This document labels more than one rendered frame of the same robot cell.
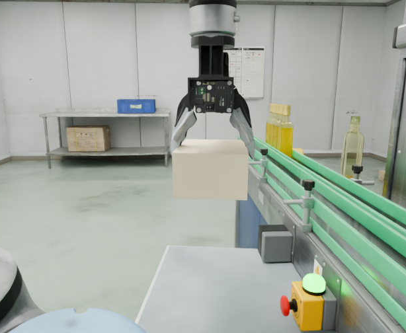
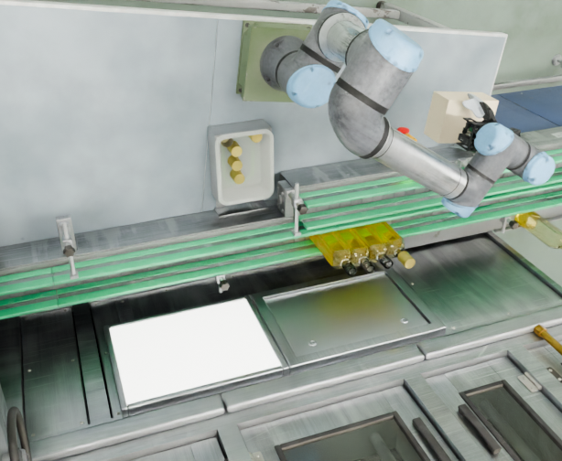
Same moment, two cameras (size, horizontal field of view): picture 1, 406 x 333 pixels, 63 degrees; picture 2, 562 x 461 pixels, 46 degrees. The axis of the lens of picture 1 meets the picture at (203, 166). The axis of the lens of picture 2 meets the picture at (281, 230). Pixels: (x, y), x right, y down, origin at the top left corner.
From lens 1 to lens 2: 1.51 m
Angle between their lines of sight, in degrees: 61
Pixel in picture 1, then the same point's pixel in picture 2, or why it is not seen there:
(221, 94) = (464, 140)
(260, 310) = (409, 112)
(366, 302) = (379, 174)
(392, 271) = (381, 190)
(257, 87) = not seen: outside the picture
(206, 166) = (439, 117)
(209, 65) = not seen: hidden behind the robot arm
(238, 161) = (437, 135)
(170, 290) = (440, 48)
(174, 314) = not seen: hidden behind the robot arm
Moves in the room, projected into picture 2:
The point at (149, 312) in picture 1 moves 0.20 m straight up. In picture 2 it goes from (419, 37) to (456, 53)
